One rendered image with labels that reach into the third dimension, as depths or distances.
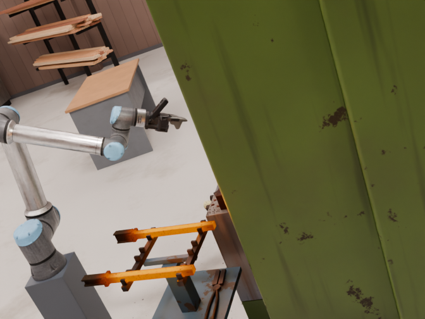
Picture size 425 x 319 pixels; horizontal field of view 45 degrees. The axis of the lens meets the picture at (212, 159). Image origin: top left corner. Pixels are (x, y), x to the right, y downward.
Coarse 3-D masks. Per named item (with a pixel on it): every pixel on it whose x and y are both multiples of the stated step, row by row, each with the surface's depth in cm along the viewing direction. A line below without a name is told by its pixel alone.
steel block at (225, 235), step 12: (216, 204) 205; (216, 216) 199; (228, 216) 198; (216, 228) 202; (228, 228) 200; (216, 240) 204; (228, 240) 203; (228, 252) 206; (240, 252) 205; (228, 264) 209; (240, 264) 208; (240, 276) 211; (252, 276) 210; (240, 288) 214; (252, 288) 213; (240, 300) 217
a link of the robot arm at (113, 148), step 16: (0, 128) 238; (16, 128) 240; (32, 128) 241; (32, 144) 244; (48, 144) 242; (64, 144) 242; (80, 144) 242; (96, 144) 243; (112, 144) 241; (112, 160) 244
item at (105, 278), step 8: (120, 272) 175; (128, 272) 173; (136, 272) 172; (144, 272) 170; (152, 272) 168; (160, 272) 167; (168, 272) 165; (176, 272) 164; (184, 272) 163; (192, 272) 163; (88, 280) 177; (96, 280) 177; (104, 280) 174; (112, 280) 174; (128, 280) 172; (136, 280) 171
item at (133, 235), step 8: (184, 224) 189; (192, 224) 187; (200, 224) 185; (208, 224) 183; (120, 232) 198; (128, 232) 195; (136, 232) 196; (144, 232) 193; (152, 232) 191; (160, 232) 190; (168, 232) 189; (176, 232) 188; (184, 232) 187; (192, 232) 186; (120, 240) 199; (128, 240) 198; (136, 240) 196
